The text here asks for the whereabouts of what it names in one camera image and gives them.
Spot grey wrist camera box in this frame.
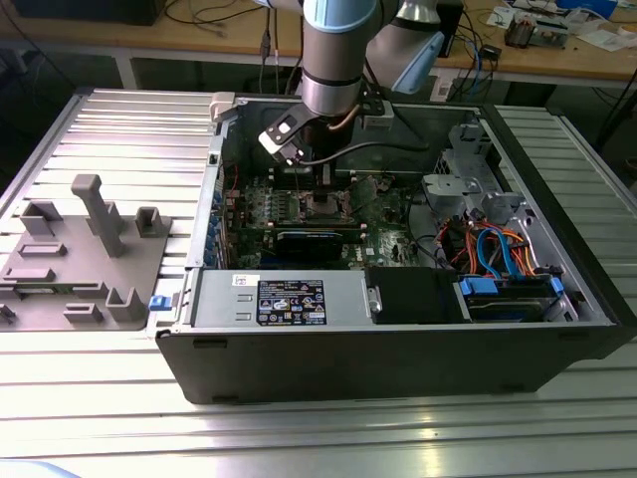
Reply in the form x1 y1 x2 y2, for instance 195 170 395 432
358 98 395 131

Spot orange wire bundle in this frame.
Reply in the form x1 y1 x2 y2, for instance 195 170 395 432
500 226 546 278

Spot black plastic bay cover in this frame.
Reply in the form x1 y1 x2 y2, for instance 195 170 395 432
365 266 462 326

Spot silver power supply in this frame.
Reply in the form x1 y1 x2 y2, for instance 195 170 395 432
191 268 372 330

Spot green motherboard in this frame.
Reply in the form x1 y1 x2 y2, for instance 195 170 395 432
218 168 449 273

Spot wooden workbench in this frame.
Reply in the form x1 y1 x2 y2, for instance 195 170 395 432
0 0 637 94

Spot finned CPU cooler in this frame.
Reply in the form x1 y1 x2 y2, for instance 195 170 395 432
505 13 538 50

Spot silver drive cage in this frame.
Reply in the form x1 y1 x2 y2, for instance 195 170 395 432
421 122 536 235

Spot hard disk in blue carrier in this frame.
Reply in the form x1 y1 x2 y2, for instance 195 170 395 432
458 274 566 324

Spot black and silver PC case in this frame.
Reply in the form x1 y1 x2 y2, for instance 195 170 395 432
154 92 637 405

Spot black monitor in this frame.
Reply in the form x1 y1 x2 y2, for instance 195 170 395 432
9 0 168 27

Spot blue data wire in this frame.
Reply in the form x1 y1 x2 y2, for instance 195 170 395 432
475 226 505 280

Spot black graphics card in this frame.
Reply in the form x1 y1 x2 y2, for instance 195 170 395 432
241 218 362 263

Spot black desktop box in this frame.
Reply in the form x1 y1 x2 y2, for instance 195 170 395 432
437 0 467 49

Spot grey parts rack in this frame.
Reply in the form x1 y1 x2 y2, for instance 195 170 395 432
0 173 173 333

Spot white papers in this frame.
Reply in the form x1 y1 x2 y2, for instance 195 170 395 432
579 29 631 51

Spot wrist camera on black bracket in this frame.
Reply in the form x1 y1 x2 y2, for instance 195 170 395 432
257 105 314 166

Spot metal socket cover frame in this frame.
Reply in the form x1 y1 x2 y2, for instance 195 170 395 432
345 173 380 215

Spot CPU socket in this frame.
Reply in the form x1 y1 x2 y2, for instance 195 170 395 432
296 188 357 220

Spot black camera cable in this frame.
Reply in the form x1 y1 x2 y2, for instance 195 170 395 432
298 140 432 166

